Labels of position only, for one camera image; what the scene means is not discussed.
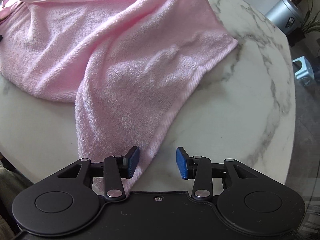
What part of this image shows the green potted plant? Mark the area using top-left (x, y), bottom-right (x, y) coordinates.
top-left (300, 0), bottom-right (320, 36)

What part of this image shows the pink terry towel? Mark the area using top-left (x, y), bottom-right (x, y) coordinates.
top-left (1, 0), bottom-right (238, 192)

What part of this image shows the silver metal trash can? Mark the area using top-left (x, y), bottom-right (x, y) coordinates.
top-left (265, 0), bottom-right (303, 35)

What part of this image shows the light blue plastic stool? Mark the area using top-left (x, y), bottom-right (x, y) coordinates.
top-left (292, 56), bottom-right (315, 86)

